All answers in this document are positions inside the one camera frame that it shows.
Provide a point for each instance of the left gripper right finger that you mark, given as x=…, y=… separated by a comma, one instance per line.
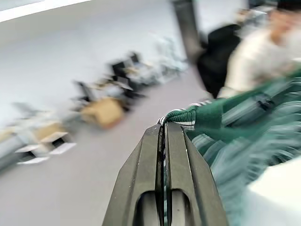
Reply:
x=188, y=174

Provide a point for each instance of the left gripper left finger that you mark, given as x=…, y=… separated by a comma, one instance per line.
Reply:
x=134, y=174

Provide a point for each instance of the black chair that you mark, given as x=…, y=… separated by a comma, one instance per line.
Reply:
x=216, y=56

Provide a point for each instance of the person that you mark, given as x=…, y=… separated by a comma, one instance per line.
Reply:
x=258, y=58

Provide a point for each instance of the green striped T-shirt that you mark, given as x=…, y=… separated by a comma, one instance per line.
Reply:
x=244, y=131

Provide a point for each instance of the brown cardboard box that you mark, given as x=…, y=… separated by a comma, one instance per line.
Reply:
x=103, y=112

